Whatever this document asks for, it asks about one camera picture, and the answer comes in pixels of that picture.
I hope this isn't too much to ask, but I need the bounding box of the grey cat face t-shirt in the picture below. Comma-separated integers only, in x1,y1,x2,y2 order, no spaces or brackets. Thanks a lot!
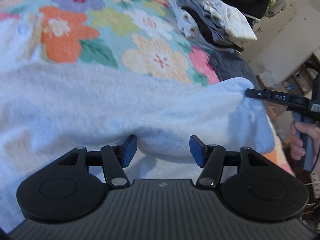
0,17,276,233

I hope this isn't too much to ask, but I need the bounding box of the person's right hand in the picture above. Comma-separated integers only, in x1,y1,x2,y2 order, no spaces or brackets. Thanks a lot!
289,120,320,161

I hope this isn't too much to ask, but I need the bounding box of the dark grey folded shirt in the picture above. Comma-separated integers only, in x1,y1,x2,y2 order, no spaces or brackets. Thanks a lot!
209,50,260,89

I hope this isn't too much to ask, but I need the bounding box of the white floral folded garment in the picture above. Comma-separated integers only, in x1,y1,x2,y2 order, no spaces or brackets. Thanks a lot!
202,0,257,47

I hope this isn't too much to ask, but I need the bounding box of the floral bed sheet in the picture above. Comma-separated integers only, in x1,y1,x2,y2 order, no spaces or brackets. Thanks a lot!
1,0,289,171

